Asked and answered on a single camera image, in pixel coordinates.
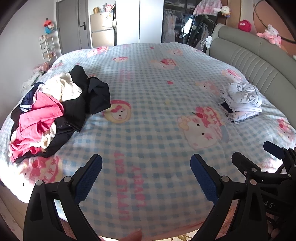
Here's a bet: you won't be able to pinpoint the beige refrigerator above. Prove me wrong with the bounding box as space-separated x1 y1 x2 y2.
90 10 115 49

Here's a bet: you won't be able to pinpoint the pink white plush toy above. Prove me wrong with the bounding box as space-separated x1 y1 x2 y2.
257 24 282 48

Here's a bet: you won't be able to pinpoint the white charger plug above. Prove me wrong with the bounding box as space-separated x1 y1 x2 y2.
201 36 213 52

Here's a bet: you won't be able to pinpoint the thin metal hoop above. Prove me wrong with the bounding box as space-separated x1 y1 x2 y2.
253 0 296 47

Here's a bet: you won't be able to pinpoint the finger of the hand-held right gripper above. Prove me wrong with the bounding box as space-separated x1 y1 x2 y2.
263 141 296 173
232 152 292 183

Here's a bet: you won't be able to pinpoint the grey door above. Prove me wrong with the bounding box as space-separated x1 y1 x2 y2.
56 0 92 55

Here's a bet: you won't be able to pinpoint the dark glass wardrobe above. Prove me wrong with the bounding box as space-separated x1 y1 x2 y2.
162 0 228 50

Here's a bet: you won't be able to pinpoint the cream garment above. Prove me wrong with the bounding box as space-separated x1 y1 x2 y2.
38 72 82 102

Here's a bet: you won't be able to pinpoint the cluttered floor pile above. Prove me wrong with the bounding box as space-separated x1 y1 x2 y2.
22 62 50 95

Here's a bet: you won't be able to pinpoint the pile of unfolded clothes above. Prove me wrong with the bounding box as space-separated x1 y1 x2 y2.
10 65 112 163

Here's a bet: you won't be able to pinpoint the white purple plush toy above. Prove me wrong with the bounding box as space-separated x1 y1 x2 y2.
220 5 232 17

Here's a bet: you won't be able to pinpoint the red blue wall plush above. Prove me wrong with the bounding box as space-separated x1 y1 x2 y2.
43 20 56 35

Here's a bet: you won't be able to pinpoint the red plush toy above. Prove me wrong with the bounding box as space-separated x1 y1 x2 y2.
238 20 252 32

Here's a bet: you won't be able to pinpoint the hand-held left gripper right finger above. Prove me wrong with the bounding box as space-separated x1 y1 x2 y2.
190 153 270 241

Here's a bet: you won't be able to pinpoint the white shelf rack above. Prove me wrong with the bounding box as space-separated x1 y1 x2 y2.
38 35 58 63

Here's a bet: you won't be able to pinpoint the grey padded headboard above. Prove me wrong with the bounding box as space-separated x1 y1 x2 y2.
209 23 296 149

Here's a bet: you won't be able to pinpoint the stack of folded white clothes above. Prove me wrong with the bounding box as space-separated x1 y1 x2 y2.
218 82 263 123

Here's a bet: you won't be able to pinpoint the white wardrobe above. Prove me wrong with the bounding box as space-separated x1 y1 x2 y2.
115 0 164 45

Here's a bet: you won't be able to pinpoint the navy white-striped shorts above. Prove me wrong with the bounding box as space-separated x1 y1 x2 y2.
20 89 39 114

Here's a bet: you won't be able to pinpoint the pink garment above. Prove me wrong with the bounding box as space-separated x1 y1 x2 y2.
9 94 65 163

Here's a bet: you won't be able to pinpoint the pink ruffled hanging skirt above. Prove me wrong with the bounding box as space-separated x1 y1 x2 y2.
193 0 223 16

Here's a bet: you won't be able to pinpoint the checkered cartoon printed blanket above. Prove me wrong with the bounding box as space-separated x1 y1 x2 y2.
0 42 296 239

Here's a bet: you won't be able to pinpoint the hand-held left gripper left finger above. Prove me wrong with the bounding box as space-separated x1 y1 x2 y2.
23 153 103 241

